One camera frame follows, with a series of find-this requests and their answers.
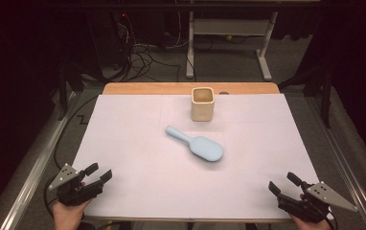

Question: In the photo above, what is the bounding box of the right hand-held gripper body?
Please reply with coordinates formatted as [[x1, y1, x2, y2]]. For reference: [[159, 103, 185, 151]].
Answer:
[[277, 181, 359, 224]]

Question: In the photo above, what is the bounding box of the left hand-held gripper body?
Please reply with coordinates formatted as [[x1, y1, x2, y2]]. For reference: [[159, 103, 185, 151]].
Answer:
[[48, 163, 104, 207]]

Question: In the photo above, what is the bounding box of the light blue hairbrush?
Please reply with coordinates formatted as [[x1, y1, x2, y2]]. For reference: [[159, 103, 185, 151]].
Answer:
[[165, 125, 225, 163]]

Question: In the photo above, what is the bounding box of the cream square cup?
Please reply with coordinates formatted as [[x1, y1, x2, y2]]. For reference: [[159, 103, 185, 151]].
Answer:
[[191, 86, 216, 123]]

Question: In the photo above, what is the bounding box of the person's right hand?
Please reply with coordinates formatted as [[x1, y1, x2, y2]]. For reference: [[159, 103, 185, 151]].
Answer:
[[288, 213, 333, 230]]

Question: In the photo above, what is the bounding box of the person's left hand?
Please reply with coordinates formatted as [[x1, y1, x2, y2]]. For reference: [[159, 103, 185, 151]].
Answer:
[[52, 198, 92, 230]]

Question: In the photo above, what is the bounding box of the white paper sheet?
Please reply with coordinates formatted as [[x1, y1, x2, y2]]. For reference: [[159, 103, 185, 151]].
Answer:
[[71, 93, 334, 222]]

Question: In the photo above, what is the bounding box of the black metal stand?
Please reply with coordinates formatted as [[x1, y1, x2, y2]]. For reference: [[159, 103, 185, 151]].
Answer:
[[56, 60, 86, 121], [278, 63, 333, 128]]

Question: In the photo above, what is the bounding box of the wooden table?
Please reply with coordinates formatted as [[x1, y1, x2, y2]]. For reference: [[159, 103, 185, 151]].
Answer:
[[84, 81, 326, 224]]

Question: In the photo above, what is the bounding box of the dark computer tower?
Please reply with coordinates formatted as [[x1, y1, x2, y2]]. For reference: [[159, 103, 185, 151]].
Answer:
[[86, 9, 131, 70]]

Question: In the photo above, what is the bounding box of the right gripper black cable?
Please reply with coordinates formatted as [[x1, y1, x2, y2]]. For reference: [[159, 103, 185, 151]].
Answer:
[[325, 210, 338, 230]]

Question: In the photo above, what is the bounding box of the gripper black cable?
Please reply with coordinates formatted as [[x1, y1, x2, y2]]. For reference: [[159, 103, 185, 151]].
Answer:
[[42, 95, 100, 219], [325, 210, 338, 230]]

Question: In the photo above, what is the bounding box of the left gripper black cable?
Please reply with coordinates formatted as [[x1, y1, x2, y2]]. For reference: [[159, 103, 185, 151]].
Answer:
[[42, 95, 100, 219]]

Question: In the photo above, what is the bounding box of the aluminium rail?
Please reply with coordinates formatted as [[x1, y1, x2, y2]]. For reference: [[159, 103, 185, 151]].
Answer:
[[305, 95, 366, 230], [0, 90, 78, 230]]

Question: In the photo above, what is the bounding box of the tangle of floor cables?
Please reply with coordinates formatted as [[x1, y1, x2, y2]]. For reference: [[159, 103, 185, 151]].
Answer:
[[117, 12, 198, 82]]

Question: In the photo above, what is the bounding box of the white metal desk frame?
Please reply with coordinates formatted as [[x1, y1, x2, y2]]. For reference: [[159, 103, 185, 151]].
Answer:
[[185, 0, 280, 81]]

